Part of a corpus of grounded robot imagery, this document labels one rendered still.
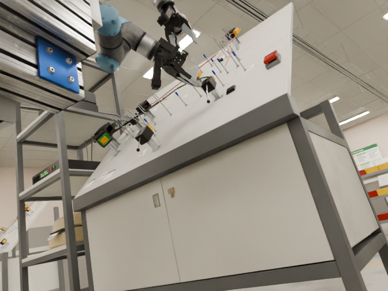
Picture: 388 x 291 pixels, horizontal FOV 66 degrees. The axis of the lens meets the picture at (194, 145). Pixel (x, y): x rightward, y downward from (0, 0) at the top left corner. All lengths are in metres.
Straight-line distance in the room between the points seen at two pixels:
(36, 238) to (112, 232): 7.08
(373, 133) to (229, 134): 11.53
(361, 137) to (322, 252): 11.65
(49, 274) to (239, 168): 3.22
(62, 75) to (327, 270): 0.78
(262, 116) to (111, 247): 0.91
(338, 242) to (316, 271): 0.10
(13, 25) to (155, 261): 0.94
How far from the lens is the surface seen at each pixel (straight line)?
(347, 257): 0.89
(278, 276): 0.97
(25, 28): 0.64
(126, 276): 1.41
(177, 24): 1.26
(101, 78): 2.42
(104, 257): 1.52
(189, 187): 1.11
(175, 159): 1.10
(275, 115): 0.91
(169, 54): 1.10
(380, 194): 5.92
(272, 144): 0.94
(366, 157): 12.38
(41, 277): 3.92
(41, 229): 8.56
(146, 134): 1.22
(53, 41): 0.66
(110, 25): 0.92
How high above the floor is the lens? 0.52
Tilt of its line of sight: 18 degrees up
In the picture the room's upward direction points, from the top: 13 degrees counter-clockwise
